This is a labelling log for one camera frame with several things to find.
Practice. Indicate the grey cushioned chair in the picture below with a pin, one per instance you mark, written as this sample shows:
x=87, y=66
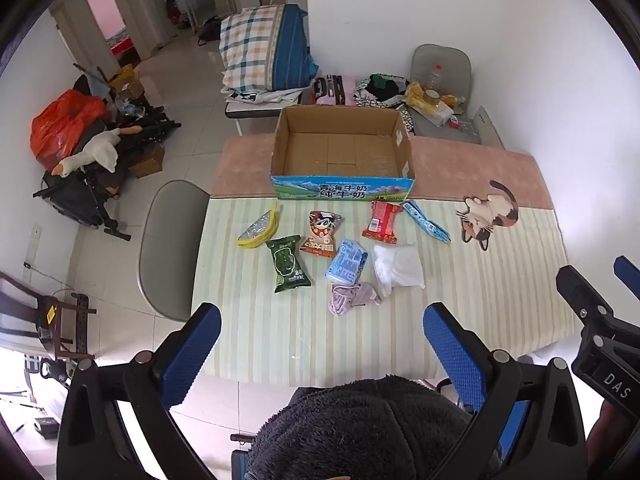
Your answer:
x=440, y=57

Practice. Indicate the yellow plastic bag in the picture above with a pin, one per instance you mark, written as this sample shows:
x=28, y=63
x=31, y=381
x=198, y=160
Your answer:
x=437, y=107

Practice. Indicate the blue tissue pack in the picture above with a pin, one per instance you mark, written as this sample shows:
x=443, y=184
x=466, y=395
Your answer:
x=346, y=262

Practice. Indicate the folding bed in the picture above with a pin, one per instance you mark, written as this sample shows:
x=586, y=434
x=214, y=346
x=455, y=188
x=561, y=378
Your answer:
x=255, y=110

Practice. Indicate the black bag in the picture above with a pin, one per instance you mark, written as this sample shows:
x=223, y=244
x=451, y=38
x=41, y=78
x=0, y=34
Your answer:
x=210, y=32

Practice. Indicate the pink suitcase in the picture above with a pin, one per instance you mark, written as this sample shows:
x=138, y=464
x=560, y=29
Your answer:
x=335, y=90

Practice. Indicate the yellow silver pouch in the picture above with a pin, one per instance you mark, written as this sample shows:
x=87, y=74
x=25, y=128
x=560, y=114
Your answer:
x=257, y=230

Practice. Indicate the grey board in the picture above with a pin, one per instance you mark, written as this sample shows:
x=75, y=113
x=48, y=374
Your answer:
x=490, y=130

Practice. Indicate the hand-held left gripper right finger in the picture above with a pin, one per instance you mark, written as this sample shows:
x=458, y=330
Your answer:
x=452, y=350

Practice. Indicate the long blue packet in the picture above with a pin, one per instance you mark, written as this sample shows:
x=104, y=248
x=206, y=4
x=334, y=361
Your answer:
x=425, y=222

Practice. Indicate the grey plastic chair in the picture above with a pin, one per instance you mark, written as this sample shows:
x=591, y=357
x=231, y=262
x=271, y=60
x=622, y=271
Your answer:
x=170, y=240

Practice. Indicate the wooden chair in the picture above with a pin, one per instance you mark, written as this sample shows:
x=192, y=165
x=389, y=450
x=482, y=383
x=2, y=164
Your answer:
x=60, y=320

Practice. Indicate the green snack packet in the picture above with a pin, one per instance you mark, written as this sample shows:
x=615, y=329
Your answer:
x=286, y=265

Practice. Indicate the white wall socket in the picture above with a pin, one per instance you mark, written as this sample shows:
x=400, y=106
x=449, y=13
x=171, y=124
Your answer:
x=31, y=252

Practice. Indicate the yellow cardboard box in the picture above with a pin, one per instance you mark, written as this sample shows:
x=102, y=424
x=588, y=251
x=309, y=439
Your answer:
x=127, y=82

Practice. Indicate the purple cloth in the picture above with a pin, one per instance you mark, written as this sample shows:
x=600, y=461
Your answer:
x=345, y=300

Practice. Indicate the white goose plush toy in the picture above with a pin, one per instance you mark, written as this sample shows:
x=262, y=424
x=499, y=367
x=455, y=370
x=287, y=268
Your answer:
x=95, y=150

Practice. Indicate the orange plastic bag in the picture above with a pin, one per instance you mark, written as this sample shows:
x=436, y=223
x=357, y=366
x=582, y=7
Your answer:
x=60, y=125

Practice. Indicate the plaid and blue quilt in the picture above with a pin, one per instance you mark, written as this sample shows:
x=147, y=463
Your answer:
x=260, y=45

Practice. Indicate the small red box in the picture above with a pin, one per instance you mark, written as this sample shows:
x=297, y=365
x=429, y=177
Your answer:
x=455, y=121

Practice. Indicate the white plastic bag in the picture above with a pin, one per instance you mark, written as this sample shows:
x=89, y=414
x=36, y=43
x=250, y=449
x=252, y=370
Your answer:
x=400, y=267

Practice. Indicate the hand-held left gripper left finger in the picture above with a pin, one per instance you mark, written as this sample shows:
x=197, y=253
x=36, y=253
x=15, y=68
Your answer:
x=192, y=350

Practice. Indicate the patterned bag of clothes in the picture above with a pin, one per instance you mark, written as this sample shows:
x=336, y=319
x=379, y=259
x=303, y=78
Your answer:
x=380, y=90

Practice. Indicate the panda print snack packet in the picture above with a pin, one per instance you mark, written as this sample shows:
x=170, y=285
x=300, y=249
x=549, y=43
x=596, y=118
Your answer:
x=322, y=235

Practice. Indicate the red snack packet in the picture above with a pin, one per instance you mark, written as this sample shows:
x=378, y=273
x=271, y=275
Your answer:
x=382, y=222

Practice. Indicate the small brown cardboard box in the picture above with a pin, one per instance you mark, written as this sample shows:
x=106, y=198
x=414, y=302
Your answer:
x=147, y=160

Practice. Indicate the black folded stroller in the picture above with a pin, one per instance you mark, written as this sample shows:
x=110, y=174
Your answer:
x=75, y=200

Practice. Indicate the clear plastic bottle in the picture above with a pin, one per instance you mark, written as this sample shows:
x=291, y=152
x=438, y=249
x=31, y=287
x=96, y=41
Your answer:
x=435, y=77

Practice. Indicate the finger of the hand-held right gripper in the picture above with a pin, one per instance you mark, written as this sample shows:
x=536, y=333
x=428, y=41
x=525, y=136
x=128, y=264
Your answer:
x=582, y=300
x=629, y=272

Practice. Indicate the person's right forearm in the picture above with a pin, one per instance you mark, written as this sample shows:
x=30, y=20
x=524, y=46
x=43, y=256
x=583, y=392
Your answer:
x=607, y=430

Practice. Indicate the person's dark fleece clothing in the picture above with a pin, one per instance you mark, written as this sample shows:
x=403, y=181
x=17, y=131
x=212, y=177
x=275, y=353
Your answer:
x=360, y=430

